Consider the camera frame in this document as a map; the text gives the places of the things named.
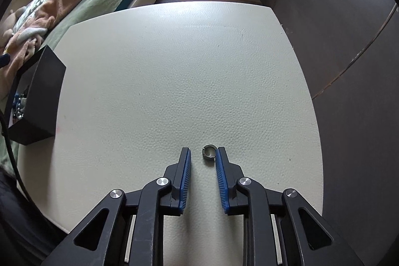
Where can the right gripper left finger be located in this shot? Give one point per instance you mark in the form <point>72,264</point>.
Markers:
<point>179,175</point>

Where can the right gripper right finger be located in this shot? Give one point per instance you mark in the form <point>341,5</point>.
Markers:
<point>228,174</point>

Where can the black jewelry box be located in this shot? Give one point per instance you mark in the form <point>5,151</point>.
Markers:
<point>41,77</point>

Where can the blue bead jewelry pile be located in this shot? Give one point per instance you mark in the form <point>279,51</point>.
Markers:
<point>19,105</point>

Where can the white side table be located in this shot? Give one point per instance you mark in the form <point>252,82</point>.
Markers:
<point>141,84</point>

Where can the pink fleece blanket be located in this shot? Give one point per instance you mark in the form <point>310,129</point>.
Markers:
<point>29,37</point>

